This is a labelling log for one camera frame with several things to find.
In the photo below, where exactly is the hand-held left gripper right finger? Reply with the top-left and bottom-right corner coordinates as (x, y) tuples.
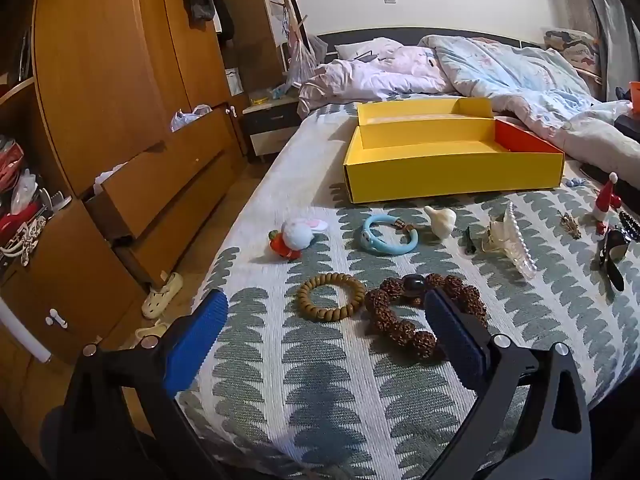
(424, 287), (593, 480)

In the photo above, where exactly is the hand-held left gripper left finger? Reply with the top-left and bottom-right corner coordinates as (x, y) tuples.
(62, 289), (231, 480)

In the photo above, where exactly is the brown rough seed bracelet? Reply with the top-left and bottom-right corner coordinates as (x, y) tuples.
(364, 273), (488, 361)

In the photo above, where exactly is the tan wooden bead bracelet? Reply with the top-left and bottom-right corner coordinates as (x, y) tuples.
(299, 272), (367, 322)

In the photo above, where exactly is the light blue bracelet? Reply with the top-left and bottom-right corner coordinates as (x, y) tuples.
(359, 213), (420, 257)

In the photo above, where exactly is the white rabbit plush hair tie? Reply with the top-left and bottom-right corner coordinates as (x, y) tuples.
(269, 218), (328, 261)

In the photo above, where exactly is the yellow cardboard box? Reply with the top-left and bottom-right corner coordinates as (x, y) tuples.
(343, 98), (566, 204)

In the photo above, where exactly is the red santa hat hair clip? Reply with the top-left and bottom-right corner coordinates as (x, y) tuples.
(593, 172), (619, 236)

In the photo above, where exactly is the black beaded hair clip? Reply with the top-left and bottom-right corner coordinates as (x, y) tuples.
(618, 210), (640, 243)

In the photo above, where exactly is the pearl hair claw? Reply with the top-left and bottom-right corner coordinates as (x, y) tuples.
(481, 201), (541, 281)

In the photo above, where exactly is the white garlic-shaped ornament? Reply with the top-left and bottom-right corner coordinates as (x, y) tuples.
(424, 206), (457, 238)

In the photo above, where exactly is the gold brooch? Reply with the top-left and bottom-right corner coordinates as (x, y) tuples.
(559, 211), (582, 240)

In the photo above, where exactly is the white tube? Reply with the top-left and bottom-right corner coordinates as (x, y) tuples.
(0, 295), (53, 363)

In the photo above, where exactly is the crumpled plastic bag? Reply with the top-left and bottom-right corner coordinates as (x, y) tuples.
(171, 104), (213, 133)

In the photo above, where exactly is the dark-fronted nightstand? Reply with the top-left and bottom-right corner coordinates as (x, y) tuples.
(242, 95), (301, 163)

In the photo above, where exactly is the white packet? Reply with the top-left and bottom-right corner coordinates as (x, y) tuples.
(223, 67), (245, 97)

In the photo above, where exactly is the light blue printed quilt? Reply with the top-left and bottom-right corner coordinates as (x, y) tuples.
(420, 34), (640, 171)

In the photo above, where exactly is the black cloth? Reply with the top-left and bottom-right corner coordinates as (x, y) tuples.
(614, 114), (640, 142)

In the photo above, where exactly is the pink quilt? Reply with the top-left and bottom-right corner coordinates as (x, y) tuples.
(298, 37), (451, 116)

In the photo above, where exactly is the wooden wardrobe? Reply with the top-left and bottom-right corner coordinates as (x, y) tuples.
(0, 0), (286, 366)

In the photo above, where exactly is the hanging clear plastic bag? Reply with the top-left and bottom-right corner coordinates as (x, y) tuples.
(285, 35), (321, 86)

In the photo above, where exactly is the patterned pillow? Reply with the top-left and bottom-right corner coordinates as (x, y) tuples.
(542, 27), (598, 68)

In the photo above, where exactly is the dark headboard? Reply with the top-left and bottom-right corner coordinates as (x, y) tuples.
(315, 30), (546, 56)

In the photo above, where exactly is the wooden leaning rack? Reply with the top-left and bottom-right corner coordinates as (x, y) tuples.
(267, 0), (313, 48)

